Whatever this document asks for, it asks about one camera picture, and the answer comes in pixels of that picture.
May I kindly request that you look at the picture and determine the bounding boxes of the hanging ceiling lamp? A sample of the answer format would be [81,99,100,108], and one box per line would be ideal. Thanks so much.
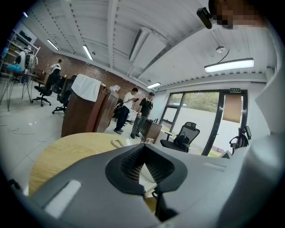
[204,58,255,73]

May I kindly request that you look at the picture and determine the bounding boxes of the black mesh office chair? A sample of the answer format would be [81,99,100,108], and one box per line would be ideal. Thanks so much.
[229,126,252,155]

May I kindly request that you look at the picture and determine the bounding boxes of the light blue plastic bag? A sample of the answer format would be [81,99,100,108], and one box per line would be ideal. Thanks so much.
[6,64,23,72]

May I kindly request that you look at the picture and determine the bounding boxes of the white shelf rack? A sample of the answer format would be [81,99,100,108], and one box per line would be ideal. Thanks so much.
[0,28,41,74]

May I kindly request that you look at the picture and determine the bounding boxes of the white towel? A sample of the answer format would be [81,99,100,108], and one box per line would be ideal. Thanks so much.
[71,74,102,102]

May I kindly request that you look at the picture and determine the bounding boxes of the person's head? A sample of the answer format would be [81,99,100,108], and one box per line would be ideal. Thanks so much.
[209,0,269,31]

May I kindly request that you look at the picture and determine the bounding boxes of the brown wooden desk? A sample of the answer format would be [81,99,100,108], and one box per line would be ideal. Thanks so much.
[142,119,163,144]

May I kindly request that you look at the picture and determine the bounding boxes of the dark desk with wire legs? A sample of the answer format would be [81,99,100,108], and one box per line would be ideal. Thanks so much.
[0,71,40,112]

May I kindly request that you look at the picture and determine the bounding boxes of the black framed glass door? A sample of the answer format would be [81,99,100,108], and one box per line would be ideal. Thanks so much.
[159,89,249,156]

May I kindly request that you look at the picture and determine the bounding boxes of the white cable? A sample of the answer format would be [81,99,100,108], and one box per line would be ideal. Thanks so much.
[110,139,125,149]

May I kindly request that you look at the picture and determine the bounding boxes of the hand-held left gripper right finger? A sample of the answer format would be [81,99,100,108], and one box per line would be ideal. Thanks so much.
[144,143,245,228]

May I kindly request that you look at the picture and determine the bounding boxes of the brown cardboard panel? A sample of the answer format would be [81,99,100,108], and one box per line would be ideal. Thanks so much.
[222,94,243,123]

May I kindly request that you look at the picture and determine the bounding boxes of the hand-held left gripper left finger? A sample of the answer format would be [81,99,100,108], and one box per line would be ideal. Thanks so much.
[28,143,161,228]

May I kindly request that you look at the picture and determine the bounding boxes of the black head camera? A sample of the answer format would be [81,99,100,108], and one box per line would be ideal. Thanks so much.
[196,7,213,29]

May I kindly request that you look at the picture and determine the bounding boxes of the brown wooden cabinet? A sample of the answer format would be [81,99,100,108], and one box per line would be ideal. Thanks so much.
[61,74,120,138]

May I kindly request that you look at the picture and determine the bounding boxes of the person's white printed shirt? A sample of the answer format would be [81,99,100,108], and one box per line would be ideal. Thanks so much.
[242,13,285,228]

